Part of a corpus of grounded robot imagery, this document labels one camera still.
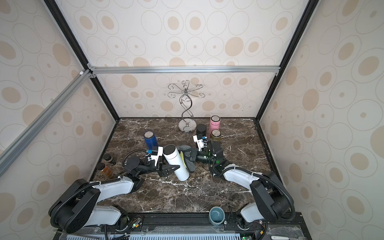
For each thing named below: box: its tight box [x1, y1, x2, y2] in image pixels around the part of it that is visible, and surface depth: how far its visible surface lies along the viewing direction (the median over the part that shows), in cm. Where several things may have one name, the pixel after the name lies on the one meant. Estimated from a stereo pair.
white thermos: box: [163, 144, 190, 182], surface depth 68 cm
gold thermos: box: [210, 129, 222, 141], surface depth 85 cm
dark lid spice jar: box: [103, 153, 117, 166], surface depth 90 cm
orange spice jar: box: [101, 165, 113, 178], surface depth 87 cm
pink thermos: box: [209, 115, 221, 135], surface depth 93 cm
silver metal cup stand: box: [167, 79, 205, 133], surface depth 101 cm
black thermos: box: [196, 123, 207, 136], surface depth 88 cm
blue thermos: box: [143, 130, 159, 150], surface depth 85 cm
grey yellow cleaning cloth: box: [177, 145, 196, 173], surface depth 75 cm
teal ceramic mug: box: [209, 206, 226, 226], surface depth 74 cm
